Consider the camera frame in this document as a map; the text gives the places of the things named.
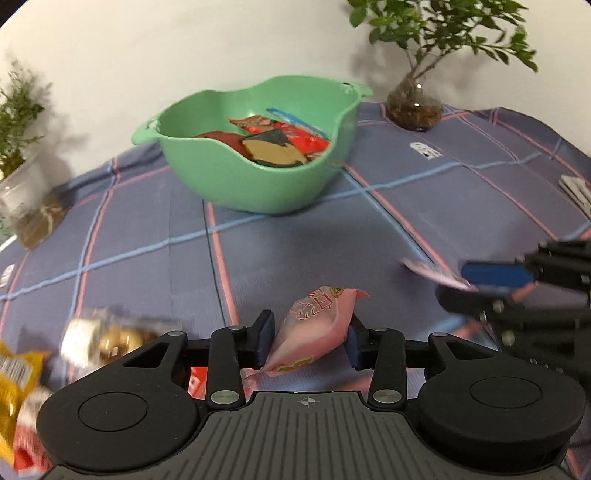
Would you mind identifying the pink snack packet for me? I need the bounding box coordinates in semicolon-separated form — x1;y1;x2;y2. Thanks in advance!
243;286;370;395

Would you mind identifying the pale pink small packet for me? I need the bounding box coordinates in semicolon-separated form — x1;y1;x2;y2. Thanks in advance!
402;259;477;291

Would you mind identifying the brown nut cake snack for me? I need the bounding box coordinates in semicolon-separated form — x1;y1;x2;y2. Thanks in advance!
99;326;144;364

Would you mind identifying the dark red long snack pack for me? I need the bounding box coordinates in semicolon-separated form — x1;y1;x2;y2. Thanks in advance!
197;130;252;159

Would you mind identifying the red bar snack wrapper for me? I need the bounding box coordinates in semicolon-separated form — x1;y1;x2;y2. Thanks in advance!
273;121;331;157

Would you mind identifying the orange snack packet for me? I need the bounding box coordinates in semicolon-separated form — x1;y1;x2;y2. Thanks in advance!
228;115;280;134

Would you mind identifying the blue plaid tablecloth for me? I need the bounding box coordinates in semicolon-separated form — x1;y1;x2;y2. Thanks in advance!
1;104;590;390

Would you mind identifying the white object at right edge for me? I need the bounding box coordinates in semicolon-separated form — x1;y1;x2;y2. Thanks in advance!
559;175;591;216

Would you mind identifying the white wrapped rice cake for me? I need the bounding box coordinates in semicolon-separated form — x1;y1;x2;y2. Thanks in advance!
60;318;106;368

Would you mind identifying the green plastic bowl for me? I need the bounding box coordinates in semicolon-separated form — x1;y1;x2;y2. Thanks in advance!
131;75;373;215

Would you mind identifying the yellow chip bag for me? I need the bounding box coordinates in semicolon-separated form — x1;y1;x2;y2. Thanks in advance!
0;342;47;467

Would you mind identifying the red white snack bag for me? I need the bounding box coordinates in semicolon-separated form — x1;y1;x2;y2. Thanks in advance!
12;366;209;474

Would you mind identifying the thin plant in clear cup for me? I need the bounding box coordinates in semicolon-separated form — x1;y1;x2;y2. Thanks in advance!
1;61;66;250

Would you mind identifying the leafy plant in glass vase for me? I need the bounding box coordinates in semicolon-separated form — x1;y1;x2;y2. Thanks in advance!
349;0;538;131

